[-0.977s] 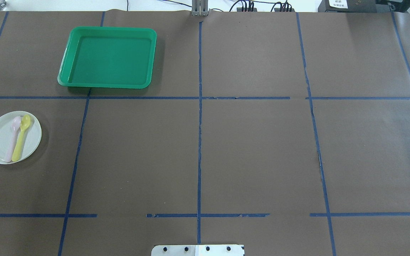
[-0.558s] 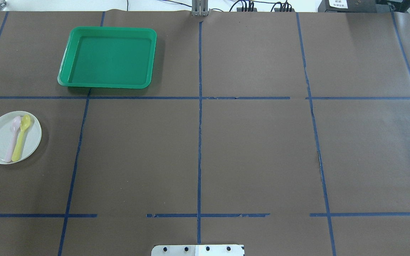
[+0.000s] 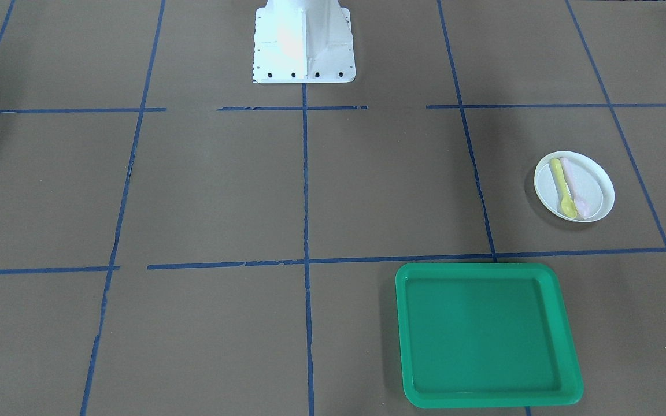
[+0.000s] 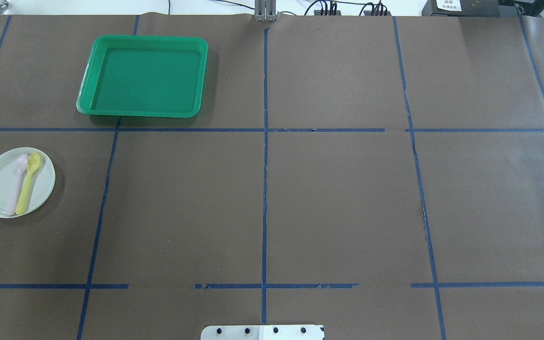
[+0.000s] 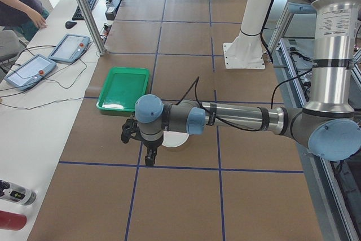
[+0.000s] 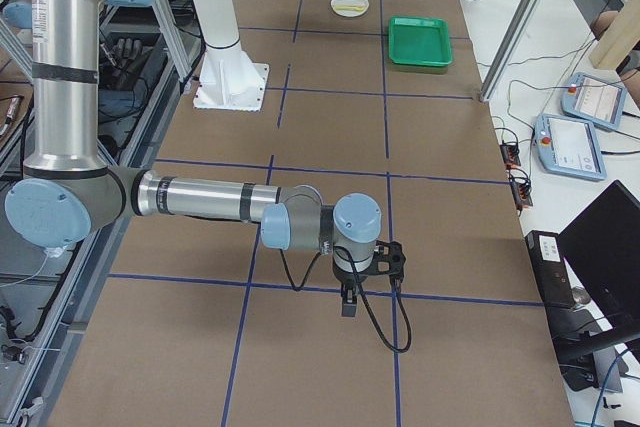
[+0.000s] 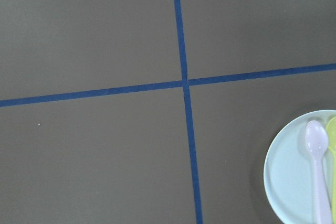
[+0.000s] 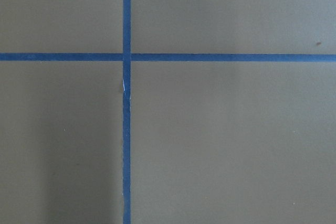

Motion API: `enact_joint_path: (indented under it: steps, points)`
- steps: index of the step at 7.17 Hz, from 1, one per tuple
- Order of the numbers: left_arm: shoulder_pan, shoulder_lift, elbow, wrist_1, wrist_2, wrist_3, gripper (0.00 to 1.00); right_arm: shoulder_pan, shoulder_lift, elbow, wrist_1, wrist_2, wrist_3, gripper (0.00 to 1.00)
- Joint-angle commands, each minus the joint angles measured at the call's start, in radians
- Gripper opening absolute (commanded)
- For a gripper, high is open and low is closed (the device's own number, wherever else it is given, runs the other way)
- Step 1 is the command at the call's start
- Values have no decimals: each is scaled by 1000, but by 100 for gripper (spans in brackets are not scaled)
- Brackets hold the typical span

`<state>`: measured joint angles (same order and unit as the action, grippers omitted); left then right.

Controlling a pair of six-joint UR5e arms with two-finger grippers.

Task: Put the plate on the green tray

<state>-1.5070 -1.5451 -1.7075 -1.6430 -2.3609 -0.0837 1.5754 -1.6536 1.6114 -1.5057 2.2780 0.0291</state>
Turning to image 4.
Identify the white round plate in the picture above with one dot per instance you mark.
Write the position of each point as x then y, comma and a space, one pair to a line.
43, 180

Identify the metal base plate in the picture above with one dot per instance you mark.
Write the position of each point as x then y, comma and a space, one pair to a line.
263, 332

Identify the aluminium frame post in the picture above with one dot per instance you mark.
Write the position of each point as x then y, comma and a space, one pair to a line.
265, 10

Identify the pink plastic spoon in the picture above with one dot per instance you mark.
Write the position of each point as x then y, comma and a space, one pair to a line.
19, 170

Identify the green plastic tray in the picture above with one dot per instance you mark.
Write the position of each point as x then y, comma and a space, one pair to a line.
144, 76

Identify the yellow plastic spoon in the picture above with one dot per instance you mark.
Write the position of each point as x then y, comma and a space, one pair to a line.
33, 164

